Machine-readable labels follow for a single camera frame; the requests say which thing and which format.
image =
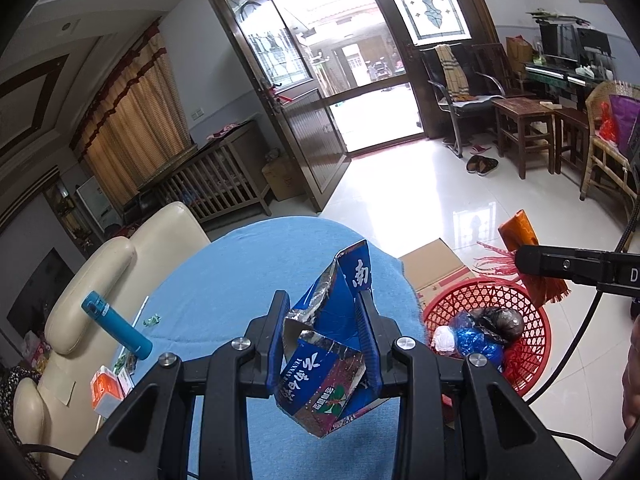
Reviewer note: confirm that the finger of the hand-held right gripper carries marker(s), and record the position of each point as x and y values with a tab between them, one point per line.
560	264

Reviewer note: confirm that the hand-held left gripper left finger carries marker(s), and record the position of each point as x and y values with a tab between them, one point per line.
279	345

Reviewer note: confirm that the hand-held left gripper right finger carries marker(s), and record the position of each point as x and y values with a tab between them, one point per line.
369	350

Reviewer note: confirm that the orange foil wrapper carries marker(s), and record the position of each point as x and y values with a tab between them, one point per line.
520	232

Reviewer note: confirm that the blue drink carton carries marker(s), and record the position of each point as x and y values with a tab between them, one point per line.
320	390

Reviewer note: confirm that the white plastic bag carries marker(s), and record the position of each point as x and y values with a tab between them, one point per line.
444	340

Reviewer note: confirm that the black plastic bag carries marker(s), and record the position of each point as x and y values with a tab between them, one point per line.
502	325

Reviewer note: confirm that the red plastic mesh basket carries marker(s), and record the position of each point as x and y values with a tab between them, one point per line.
530	360

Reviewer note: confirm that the blue plastic bag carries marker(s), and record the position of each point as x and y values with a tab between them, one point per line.
475	347

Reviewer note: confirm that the person's right hand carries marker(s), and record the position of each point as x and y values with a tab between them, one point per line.
634	390

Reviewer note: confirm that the blue tablecloth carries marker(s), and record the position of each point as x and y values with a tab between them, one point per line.
240	270

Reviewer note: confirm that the brown cardboard box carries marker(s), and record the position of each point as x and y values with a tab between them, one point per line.
435	270

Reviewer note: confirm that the wicker chair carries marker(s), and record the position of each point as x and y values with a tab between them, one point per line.
607	160

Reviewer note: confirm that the pair of dark slippers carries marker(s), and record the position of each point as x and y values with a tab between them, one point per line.
482	165

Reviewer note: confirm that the green candy wrapper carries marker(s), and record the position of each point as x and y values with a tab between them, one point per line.
151	319
125	365

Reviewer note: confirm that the pink flip flops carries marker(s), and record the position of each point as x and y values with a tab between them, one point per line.
481	149

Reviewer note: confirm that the small red bag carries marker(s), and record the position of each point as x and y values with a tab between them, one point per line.
607	125

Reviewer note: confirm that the wooden stool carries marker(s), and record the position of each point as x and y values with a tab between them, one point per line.
572	117
522	110

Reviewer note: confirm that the purple bag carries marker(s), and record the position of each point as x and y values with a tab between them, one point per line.
625	120

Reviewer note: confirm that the teal bottle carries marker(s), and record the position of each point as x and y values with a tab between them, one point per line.
117	325

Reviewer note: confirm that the small cardboard box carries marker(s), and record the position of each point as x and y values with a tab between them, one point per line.
281	177

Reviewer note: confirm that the cream leather sofa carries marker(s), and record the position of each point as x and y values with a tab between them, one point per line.
125	270

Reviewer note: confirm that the wooden crib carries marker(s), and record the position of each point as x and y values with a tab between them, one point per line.
215	185

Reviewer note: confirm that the white and orange box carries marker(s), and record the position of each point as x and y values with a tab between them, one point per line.
107	390

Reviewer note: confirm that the black metal chair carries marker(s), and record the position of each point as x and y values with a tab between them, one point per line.
450	110

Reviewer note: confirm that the dark wooden chair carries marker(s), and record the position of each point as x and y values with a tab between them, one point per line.
492	67

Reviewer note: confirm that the brown paper bag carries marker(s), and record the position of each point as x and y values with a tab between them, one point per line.
519	52

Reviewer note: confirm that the striped scarf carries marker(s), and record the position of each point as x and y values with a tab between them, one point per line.
452	75

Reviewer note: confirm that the wooden glass door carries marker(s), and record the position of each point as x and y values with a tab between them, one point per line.
295	125

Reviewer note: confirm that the pink clothes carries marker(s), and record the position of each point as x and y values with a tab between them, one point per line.
222	131

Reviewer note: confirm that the black monitor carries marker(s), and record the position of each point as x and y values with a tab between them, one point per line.
594	42
555	42

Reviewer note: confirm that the white standing appliance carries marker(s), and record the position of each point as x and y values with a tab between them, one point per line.
97	205

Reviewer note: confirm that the tan curtain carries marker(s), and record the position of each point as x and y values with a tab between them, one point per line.
135	115

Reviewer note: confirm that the stained glass panel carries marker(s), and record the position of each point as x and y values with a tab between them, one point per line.
425	0

